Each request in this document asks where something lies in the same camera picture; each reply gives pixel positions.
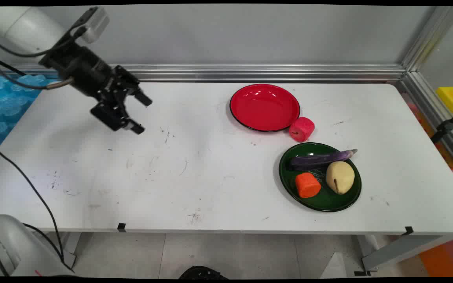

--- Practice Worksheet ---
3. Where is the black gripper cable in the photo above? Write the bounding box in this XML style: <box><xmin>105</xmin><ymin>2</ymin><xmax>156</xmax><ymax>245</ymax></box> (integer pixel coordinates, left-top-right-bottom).
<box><xmin>0</xmin><ymin>54</ymin><xmax>74</xmax><ymax>265</ymax></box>

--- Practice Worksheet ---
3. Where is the black clamp stand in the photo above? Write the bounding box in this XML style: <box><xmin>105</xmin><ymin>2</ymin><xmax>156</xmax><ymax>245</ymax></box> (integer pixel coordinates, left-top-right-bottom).
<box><xmin>430</xmin><ymin>105</ymin><xmax>453</xmax><ymax>144</ymax></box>

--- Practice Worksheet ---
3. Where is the black round floor object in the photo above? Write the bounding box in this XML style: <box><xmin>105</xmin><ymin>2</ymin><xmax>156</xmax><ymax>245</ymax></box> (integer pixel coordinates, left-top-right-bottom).
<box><xmin>178</xmin><ymin>266</ymin><xmax>229</xmax><ymax>280</ymax></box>

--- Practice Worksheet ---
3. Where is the grey metal table leg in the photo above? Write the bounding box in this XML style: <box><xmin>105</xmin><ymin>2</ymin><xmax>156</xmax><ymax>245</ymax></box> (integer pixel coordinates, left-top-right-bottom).
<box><xmin>361</xmin><ymin>235</ymin><xmax>449</xmax><ymax>272</ymax></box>

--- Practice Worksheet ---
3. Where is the purple toy eggplant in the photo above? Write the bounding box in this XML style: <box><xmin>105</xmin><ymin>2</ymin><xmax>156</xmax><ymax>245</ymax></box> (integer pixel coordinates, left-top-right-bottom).
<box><xmin>290</xmin><ymin>149</ymin><xmax>358</xmax><ymax>171</ymax></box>

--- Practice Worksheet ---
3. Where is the beige toy potato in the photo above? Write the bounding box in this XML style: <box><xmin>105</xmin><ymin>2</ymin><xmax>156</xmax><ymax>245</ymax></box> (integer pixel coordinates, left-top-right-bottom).
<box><xmin>326</xmin><ymin>160</ymin><xmax>356</xmax><ymax>195</ymax></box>

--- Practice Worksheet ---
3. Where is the black camera cable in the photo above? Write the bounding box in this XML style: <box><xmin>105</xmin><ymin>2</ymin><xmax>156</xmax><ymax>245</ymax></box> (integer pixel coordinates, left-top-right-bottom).
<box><xmin>0</xmin><ymin>27</ymin><xmax>87</xmax><ymax>58</ymax></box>

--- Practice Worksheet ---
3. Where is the red round plate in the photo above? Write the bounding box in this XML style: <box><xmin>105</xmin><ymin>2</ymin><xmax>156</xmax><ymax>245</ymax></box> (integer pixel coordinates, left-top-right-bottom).
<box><xmin>229</xmin><ymin>83</ymin><xmax>301</xmax><ymax>132</ymax></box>

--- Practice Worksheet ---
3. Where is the orange box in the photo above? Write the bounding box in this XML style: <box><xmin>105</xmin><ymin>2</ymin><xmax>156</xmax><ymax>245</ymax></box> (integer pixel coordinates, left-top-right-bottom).
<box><xmin>418</xmin><ymin>235</ymin><xmax>453</xmax><ymax>277</ymax></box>

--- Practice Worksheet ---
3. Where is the orange toy carrot piece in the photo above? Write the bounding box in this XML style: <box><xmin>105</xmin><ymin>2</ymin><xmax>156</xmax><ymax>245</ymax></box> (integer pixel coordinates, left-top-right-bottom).
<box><xmin>295</xmin><ymin>172</ymin><xmax>322</xmax><ymax>199</ymax></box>

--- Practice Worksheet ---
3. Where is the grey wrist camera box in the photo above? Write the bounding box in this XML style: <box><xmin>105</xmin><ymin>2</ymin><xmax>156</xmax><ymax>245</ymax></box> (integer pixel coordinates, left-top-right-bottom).
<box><xmin>80</xmin><ymin>7</ymin><xmax>110</xmax><ymax>44</ymax></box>

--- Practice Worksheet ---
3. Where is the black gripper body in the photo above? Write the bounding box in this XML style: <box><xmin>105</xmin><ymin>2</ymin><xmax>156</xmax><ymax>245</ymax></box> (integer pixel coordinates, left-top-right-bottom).
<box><xmin>39</xmin><ymin>42</ymin><xmax>123</xmax><ymax>101</ymax></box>

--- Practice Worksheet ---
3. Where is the blue bubble wrap sheet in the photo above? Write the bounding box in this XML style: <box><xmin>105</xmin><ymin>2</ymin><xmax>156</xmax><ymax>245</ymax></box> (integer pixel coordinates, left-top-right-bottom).
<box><xmin>0</xmin><ymin>74</ymin><xmax>60</xmax><ymax>160</ymax></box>

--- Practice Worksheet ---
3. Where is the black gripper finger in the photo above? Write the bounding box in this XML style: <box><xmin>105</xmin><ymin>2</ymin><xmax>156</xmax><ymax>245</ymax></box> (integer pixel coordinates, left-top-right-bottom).
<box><xmin>112</xmin><ymin>64</ymin><xmax>153</xmax><ymax>108</ymax></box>
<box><xmin>90</xmin><ymin>92</ymin><xmax>145</xmax><ymax>135</ymax></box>

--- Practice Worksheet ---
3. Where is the aluminium frame corner post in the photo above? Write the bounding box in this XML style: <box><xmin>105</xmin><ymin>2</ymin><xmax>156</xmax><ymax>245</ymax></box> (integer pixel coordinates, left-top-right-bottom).
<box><xmin>401</xmin><ymin>6</ymin><xmax>453</xmax><ymax>72</ymax></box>

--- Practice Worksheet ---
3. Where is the dark green round plate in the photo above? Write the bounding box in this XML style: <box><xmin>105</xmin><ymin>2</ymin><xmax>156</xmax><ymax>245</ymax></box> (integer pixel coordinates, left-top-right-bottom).
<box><xmin>278</xmin><ymin>142</ymin><xmax>362</xmax><ymax>213</ymax></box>

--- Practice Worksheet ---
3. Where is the short aluminium frame rail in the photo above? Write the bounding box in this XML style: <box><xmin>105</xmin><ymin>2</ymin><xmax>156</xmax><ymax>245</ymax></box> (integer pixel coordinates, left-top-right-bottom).
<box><xmin>396</xmin><ymin>71</ymin><xmax>453</xmax><ymax>175</ymax></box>

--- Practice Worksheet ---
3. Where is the long aluminium frame rail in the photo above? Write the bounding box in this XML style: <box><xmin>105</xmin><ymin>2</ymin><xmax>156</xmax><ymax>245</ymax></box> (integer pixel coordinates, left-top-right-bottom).
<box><xmin>0</xmin><ymin>64</ymin><xmax>407</xmax><ymax>83</ymax></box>

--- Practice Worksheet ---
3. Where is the red toy apple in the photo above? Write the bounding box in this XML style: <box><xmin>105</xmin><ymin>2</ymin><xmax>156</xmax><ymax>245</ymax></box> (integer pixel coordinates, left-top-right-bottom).
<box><xmin>288</xmin><ymin>116</ymin><xmax>315</xmax><ymax>142</ymax></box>

